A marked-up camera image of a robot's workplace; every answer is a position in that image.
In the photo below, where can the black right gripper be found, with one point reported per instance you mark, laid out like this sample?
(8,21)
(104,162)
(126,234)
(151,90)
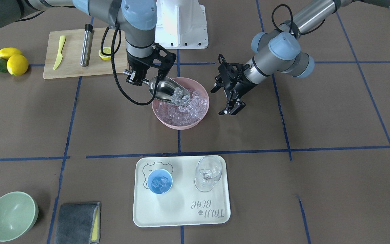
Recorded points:
(138,66)

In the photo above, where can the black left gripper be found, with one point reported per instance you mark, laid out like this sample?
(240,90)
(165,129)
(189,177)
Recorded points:
(240,83)

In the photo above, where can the metal ice scoop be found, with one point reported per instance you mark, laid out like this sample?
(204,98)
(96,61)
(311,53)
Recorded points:
(166,88)

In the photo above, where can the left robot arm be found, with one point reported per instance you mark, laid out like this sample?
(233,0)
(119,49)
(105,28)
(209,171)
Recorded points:
(277,51)

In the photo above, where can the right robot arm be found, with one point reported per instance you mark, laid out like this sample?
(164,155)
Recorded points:
(137,18)

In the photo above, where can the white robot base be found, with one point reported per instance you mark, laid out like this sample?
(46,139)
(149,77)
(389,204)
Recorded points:
(181,24)

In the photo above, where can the pink bowl with ice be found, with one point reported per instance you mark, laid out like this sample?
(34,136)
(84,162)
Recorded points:
(184,116)

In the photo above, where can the blue cup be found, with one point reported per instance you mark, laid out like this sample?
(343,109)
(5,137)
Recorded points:
(159,181)

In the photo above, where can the lemon half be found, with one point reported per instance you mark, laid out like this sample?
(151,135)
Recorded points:
(105,53)

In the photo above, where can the metal muddler black cap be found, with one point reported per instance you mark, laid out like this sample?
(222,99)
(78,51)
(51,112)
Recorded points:
(87,45)

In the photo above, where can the clear wine glass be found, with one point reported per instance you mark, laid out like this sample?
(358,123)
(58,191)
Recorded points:
(208,172)

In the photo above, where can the wooden cutting board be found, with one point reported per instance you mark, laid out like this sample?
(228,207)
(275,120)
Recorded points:
(72,53)

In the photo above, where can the yellow plastic knife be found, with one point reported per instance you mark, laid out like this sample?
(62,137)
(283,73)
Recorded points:
(59,56)

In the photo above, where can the cream serving tray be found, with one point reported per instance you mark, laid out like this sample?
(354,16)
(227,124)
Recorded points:
(183,204)

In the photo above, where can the yellow lemon large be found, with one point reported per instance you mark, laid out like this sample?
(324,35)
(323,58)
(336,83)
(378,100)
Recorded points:
(17,65)

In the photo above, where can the yellow lemon small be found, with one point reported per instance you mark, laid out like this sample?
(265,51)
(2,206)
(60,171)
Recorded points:
(6,53)

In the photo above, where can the grey folded cloth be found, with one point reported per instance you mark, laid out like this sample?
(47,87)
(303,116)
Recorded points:
(78,223)

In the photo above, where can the green bowl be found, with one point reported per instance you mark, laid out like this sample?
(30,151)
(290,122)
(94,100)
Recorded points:
(18,214)

